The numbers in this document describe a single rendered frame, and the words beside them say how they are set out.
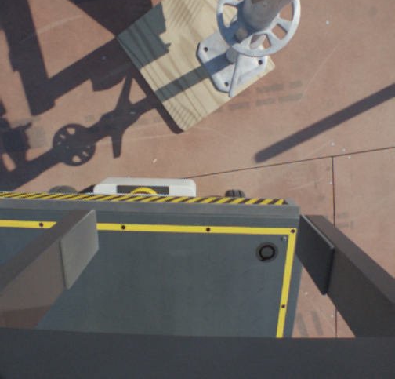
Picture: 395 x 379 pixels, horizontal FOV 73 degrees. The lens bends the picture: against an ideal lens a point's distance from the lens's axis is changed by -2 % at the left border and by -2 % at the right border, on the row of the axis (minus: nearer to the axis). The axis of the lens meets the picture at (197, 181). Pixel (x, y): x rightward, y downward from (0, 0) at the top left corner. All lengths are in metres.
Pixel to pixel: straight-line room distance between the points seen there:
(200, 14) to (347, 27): 0.40
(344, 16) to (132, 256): 0.80
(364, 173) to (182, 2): 0.70
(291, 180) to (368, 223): 0.29
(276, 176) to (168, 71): 0.43
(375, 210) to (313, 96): 0.41
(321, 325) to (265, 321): 0.53
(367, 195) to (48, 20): 1.05
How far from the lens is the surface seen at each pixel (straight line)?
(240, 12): 0.46
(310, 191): 0.90
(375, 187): 0.99
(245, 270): 0.57
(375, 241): 1.06
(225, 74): 0.78
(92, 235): 0.17
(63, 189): 0.81
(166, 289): 0.60
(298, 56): 0.86
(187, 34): 0.81
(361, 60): 0.92
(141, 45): 0.81
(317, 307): 1.11
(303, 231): 0.17
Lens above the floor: 0.80
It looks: 76 degrees down
